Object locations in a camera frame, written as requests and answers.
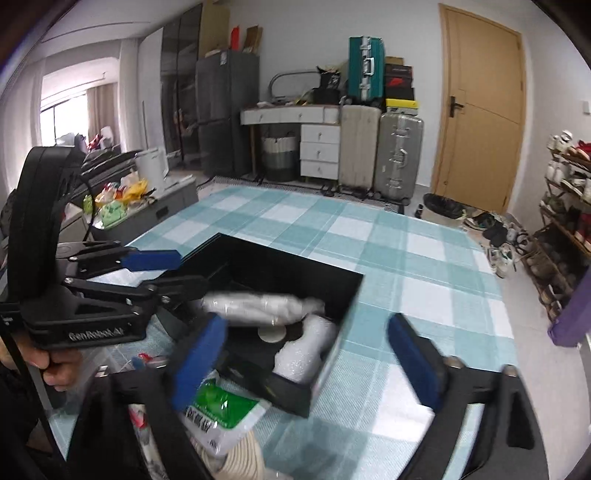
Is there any green white packet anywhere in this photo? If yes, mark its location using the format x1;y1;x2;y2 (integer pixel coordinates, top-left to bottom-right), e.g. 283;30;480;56
180;371;270;457

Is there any clear plastic bundle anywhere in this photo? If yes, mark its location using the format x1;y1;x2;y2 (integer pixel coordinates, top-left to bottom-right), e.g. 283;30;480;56
199;292;325;327

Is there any red white snack packet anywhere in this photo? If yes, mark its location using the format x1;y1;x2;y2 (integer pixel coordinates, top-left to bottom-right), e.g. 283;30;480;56
128;352;164;480

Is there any beige rope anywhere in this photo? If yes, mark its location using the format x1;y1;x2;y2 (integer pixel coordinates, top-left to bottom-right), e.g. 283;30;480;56
193;430;267;480

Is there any person's left hand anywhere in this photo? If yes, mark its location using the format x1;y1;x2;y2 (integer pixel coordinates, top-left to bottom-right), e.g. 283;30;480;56
21;347;83;392

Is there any yellow plastic bag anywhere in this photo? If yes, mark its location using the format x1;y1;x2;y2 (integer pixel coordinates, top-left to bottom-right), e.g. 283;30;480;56
121;179;148;204

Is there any grey tv cabinet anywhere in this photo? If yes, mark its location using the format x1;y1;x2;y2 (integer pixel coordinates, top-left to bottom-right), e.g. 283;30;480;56
89;175;198;244

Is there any teal checkered tablecloth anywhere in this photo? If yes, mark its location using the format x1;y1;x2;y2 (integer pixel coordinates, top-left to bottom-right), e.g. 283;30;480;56
45;184;518;480

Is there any black open cardboard box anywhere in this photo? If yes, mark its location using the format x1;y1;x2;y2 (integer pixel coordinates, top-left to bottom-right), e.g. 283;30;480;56
163;234;363;418

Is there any white appliance on cabinet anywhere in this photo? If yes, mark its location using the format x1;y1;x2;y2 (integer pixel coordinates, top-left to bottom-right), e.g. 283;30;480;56
134;147;168;191

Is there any white foam piece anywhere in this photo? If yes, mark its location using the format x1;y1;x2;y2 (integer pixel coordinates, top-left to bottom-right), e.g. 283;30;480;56
273;314;338;384

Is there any purple bag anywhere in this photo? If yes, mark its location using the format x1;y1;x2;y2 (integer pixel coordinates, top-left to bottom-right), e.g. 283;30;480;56
548;270;591;348

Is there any black trash bin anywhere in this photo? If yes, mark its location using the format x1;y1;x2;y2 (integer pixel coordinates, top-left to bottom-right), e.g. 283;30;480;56
422;193;466;229

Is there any grey white laundry basket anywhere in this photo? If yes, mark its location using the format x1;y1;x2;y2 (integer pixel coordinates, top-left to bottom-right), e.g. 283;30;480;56
262;131;300;182

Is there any wooden shoe rack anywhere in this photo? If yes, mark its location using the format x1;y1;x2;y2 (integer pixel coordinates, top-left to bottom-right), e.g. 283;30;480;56
522;130;590;323

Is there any dark grey refrigerator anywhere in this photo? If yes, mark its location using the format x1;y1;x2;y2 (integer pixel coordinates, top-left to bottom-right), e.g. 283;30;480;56
195;50;259;178

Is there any silver aluminium suitcase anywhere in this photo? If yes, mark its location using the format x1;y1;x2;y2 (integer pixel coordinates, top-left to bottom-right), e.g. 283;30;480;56
374;113;424;204

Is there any white drawer desk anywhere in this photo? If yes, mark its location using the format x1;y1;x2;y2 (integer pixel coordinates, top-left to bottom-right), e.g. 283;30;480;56
240;105;341;181

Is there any wooden door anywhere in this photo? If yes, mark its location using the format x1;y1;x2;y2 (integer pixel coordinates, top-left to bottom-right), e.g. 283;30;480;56
432;4;527;213

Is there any beige upright suitcase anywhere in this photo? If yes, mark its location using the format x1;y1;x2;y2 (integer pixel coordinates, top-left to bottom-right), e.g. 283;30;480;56
339;105;382;190

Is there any black bag on desk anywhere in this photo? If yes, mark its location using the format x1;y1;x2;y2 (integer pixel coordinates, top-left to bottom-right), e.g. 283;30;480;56
314;66;342;105

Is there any stack of shoe boxes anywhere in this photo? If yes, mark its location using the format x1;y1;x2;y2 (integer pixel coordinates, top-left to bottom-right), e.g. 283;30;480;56
384;56;419;110

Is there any teal hard suitcase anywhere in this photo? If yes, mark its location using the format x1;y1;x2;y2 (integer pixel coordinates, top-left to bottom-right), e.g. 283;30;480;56
346;36;386;104

